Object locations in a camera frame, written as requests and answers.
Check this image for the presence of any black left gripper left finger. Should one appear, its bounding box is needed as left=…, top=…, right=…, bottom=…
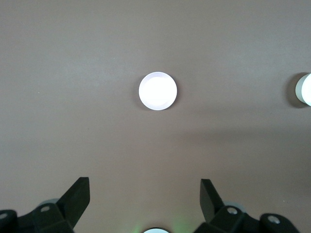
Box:
left=0, top=177, right=91, bottom=233

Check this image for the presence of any pink bowl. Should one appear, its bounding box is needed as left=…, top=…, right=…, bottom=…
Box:
left=138, top=71, right=178, bottom=111

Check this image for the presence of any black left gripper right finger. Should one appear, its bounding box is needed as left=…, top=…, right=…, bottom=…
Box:
left=194, top=179, right=300, bottom=233

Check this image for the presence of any white bowl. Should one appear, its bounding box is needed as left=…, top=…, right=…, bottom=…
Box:
left=294, top=72, right=311, bottom=107

